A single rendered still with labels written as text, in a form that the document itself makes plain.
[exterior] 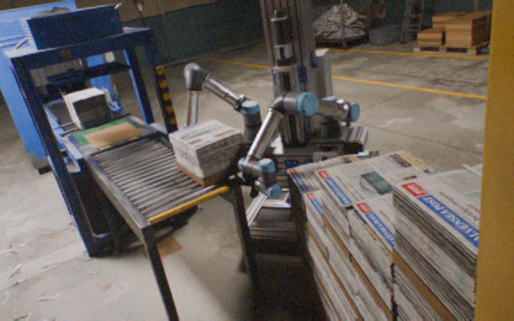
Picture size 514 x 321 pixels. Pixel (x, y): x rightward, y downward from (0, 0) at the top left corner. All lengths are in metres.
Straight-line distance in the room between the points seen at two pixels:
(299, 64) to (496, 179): 2.36
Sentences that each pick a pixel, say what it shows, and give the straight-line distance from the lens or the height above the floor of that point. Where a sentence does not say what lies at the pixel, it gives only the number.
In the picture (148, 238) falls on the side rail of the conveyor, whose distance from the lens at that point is 2.08.
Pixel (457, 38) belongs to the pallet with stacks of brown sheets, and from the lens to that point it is 8.06.
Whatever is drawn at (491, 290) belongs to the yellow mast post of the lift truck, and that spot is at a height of 1.50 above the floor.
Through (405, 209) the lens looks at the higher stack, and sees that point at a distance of 0.99.
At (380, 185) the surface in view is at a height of 1.07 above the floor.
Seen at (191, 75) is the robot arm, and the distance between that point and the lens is 2.61.
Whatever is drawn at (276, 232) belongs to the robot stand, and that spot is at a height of 0.20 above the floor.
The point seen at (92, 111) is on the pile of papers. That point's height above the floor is 0.92.
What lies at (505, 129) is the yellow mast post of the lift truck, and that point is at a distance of 0.34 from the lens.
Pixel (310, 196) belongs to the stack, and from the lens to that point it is 1.93.
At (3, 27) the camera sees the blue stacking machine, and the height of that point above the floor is 1.69.
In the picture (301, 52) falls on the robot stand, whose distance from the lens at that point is 2.67.
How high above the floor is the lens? 1.77
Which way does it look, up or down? 23 degrees down
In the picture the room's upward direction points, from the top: 10 degrees counter-clockwise
